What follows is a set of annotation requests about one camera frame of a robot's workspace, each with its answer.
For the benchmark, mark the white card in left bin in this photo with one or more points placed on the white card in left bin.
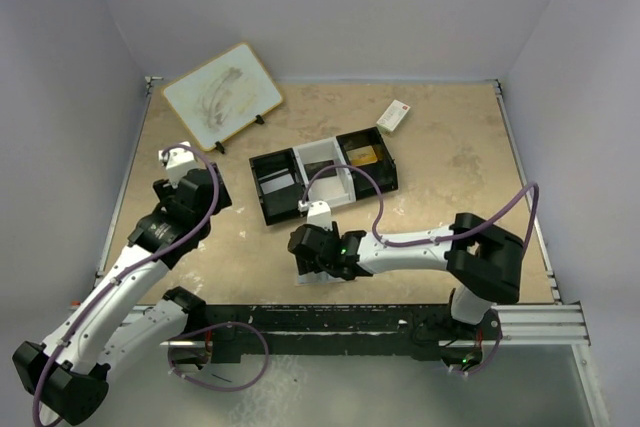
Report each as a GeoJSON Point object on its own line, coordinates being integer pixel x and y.
{"type": "Point", "coordinates": [275, 183]}

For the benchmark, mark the small white red box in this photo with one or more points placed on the small white red box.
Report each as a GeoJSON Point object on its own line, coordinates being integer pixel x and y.
{"type": "Point", "coordinates": [392, 117]}

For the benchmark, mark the black bin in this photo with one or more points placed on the black bin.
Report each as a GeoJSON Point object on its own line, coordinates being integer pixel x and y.
{"type": "Point", "coordinates": [384, 172]}
{"type": "Point", "coordinates": [281, 205]}

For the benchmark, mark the gold card in right bin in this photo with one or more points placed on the gold card in right bin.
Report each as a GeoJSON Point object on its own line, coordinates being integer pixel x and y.
{"type": "Point", "coordinates": [363, 156]}

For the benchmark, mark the black card in middle bin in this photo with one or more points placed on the black card in middle bin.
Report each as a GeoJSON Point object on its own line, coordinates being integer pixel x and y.
{"type": "Point", "coordinates": [313, 168]}

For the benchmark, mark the black left bin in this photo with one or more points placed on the black left bin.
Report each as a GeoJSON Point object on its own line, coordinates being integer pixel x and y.
{"type": "Point", "coordinates": [281, 205]}

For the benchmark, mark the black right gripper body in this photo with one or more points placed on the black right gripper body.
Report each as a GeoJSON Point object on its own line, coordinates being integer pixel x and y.
{"type": "Point", "coordinates": [306, 266]}

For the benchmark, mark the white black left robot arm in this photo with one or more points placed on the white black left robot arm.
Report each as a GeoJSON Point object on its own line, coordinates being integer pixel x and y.
{"type": "Point", "coordinates": [68, 372]}

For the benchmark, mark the white board with wooden frame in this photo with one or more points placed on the white board with wooden frame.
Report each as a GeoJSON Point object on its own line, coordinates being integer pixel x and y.
{"type": "Point", "coordinates": [223, 96]}

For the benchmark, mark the black board stand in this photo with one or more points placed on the black board stand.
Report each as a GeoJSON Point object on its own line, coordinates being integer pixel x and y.
{"type": "Point", "coordinates": [236, 137]}

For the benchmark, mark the white middle bin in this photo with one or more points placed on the white middle bin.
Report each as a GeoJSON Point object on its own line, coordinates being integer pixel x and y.
{"type": "Point", "coordinates": [334, 186]}

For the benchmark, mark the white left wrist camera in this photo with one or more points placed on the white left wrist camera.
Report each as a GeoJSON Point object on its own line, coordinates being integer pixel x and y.
{"type": "Point", "coordinates": [177, 163]}

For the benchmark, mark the beige card holder wallet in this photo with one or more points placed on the beige card holder wallet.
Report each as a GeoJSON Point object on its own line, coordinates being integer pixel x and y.
{"type": "Point", "coordinates": [310, 278]}

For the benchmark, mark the black right bin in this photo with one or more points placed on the black right bin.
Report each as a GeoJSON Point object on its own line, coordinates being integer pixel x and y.
{"type": "Point", "coordinates": [384, 172]}

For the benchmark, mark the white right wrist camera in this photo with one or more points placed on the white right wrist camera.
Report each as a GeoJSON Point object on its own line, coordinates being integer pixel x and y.
{"type": "Point", "coordinates": [318, 213]}

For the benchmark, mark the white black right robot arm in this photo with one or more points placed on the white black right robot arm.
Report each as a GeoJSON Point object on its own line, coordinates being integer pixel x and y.
{"type": "Point", "coordinates": [487, 262]}

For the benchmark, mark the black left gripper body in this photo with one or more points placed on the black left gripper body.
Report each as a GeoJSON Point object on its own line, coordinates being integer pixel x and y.
{"type": "Point", "coordinates": [165, 191]}

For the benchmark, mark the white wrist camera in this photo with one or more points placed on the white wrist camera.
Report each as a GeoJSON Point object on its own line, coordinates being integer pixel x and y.
{"type": "Point", "coordinates": [318, 213]}
{"type": "Point", "coordinates": [177, 163]}

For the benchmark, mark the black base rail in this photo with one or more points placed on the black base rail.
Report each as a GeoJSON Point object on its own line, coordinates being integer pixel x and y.
{"type": "Point", "coordinates": [424, 332]}

